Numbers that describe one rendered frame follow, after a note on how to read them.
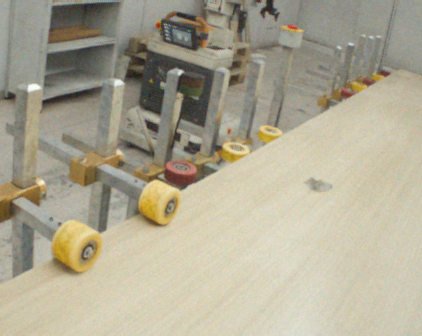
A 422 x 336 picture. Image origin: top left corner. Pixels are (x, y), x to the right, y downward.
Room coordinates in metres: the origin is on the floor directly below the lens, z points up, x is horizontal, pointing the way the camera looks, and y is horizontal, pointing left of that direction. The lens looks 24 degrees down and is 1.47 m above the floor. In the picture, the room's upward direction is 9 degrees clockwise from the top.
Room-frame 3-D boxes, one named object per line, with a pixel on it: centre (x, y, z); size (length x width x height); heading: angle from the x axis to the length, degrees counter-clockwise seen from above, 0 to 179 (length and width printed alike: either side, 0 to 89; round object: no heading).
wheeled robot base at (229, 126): (3.57, -0.16, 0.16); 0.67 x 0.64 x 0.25; 147
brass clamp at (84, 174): (1.11, 0.13, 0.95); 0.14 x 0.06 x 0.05; 147
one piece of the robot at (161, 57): (3.49, -0.11, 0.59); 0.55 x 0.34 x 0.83; 57
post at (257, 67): (1.76, -0.28, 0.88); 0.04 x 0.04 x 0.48; 57
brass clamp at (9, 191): (0.89, 0.27, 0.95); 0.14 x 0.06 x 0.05; 147
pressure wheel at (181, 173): (1.26, -0.06, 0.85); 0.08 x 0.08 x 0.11
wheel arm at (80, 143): (1.36, 0.11, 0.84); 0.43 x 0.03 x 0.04; 57
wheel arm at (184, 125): (1.77, -0.19, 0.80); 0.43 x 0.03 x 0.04; 57
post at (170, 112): (1.33, -0.01, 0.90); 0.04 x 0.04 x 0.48; 57
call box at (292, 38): (1.98, -0.42, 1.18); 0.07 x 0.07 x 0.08; 57
